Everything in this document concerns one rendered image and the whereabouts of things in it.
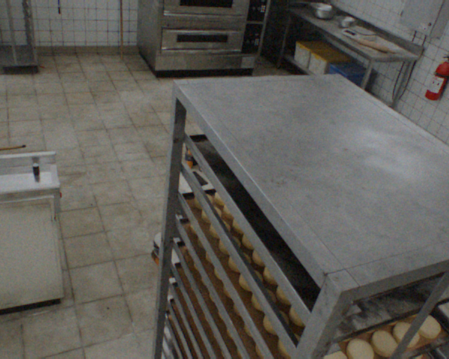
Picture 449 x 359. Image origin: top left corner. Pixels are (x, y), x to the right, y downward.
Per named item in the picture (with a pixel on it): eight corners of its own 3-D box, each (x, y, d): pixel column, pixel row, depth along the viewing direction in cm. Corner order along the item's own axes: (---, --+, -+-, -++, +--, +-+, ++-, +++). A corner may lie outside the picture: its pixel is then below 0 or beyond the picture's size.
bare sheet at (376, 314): (187, 140, 105) (188, 134, 104) (318, 128, 121) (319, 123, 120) (327, 346, 62) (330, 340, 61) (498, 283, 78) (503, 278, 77)
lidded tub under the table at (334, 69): (322, 81, 565) (328, 62, 550) (349, 80, 585) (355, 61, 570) (340, 93, 538) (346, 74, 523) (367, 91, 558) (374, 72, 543)
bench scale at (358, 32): (340, 34, 527) (343, 26, 522) (358, 33, 542) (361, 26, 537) (358, 42, 507) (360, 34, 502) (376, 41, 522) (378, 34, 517)
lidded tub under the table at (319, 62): (304, 68, 598) (309, 50, 583) (331, 67, 617) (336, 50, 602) (319, 79, 571) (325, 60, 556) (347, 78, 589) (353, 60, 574)
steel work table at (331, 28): (273, 67, 650) (287, 1, 594) (311, 66, 678) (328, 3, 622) (348, 127, 514) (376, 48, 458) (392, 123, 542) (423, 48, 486)
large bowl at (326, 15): (302, 13, 590) (304, 2, 582) (324, 13, 606) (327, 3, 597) (317, 21, 563) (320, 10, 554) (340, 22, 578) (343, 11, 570)
